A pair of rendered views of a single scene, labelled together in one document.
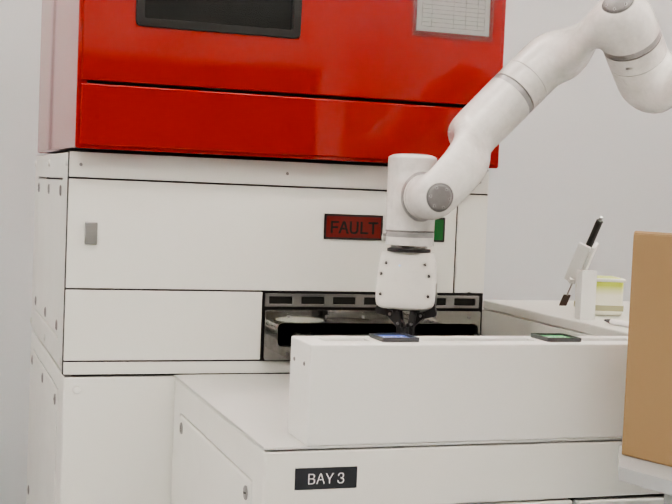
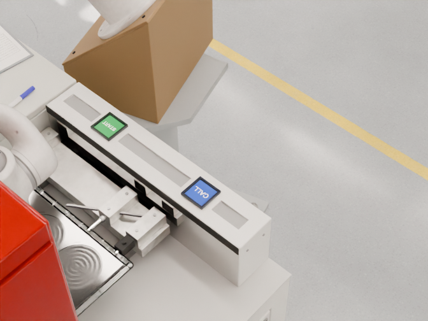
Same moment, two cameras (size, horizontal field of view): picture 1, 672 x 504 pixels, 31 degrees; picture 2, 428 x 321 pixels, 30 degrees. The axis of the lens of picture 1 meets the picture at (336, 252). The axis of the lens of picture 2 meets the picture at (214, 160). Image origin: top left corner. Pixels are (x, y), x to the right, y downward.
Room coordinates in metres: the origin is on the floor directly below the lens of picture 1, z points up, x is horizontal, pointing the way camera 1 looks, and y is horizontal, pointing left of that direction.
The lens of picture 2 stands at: (2.17, 0.74, 2.21)
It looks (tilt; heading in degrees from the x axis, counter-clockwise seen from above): 51 degrees down; 242
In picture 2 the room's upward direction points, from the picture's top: 1 degrees counter-clockwise
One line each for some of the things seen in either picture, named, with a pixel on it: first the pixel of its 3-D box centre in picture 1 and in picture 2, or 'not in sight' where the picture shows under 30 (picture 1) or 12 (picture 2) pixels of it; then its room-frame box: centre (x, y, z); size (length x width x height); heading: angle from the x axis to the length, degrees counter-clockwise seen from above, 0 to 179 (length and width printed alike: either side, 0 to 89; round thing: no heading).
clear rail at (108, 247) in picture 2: not in sight; (67, 213); (1.98, -0.22, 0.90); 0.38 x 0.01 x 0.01; 109
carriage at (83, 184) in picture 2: not in sight; (94, 193); (1.91, -0.26, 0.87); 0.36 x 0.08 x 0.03; 109
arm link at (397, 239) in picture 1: (408, 239); not in sight; (2.10, -0.12, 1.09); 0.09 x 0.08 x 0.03; 75
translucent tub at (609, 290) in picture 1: (598, 295); not in sight; (2.22, -0.48, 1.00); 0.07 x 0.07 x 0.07; 4
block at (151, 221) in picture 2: not in sight; (146, 226); (1.86, -0.11, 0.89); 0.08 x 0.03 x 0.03; 19
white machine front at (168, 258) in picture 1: (286, 267); not in sight; (2.31, 0.09, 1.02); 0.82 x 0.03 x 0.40; 109
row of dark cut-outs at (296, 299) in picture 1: (374, 300); not in sight; (2.35, -0.08, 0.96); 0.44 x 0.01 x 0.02; 109
